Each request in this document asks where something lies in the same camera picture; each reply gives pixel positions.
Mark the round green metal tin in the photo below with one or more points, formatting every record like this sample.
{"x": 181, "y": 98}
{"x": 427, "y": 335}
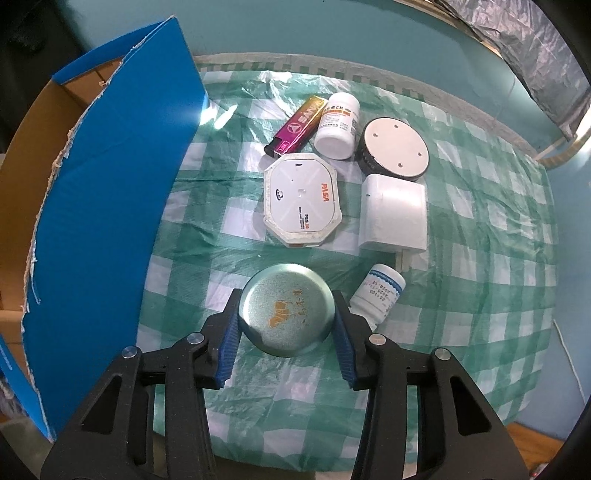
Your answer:
{"x": 286, "y": 304}

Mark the small white pill bottle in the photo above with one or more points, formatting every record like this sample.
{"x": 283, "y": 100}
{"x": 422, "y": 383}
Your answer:
{"x": 376, "y": 295}

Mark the white pill bottle orange label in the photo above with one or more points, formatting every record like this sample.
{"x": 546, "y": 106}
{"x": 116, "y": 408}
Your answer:
{"x": 337, "y": 129}

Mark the white octagonal plastic box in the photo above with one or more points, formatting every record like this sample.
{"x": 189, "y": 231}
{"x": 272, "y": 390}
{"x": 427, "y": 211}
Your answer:
{"x": 300, "y": 198}

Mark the blue cardboard box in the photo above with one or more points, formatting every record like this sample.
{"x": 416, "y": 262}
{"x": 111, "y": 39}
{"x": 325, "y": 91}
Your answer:
{"x": 106, "y": 207}

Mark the white power adapter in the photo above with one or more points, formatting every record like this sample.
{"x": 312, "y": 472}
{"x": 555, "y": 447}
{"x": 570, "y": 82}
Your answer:
{"x": 392, "y": 212}

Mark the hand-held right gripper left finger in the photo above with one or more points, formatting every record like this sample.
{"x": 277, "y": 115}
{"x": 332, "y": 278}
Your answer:
{"x": 228, "y": 344}

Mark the black round puck white face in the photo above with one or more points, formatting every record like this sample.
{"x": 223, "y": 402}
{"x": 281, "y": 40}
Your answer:
{"x": 395, "y": 147}

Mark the green checkered plastic tablecloth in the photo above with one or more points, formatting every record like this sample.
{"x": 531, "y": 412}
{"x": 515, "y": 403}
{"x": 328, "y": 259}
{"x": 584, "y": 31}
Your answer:
{"x": 461, "y": 300}

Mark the silver foil sheet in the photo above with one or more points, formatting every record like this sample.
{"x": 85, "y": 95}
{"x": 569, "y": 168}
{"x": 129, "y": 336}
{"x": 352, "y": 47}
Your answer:
{"x": 531, "y": 50}

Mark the pink and gold lighter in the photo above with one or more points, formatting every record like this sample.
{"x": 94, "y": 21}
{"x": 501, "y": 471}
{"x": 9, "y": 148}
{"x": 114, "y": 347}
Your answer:
{"x": 300, "y": 124}

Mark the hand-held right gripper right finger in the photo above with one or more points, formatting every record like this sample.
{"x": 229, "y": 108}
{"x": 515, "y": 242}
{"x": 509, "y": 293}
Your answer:
{"x": 344, "y": 344}

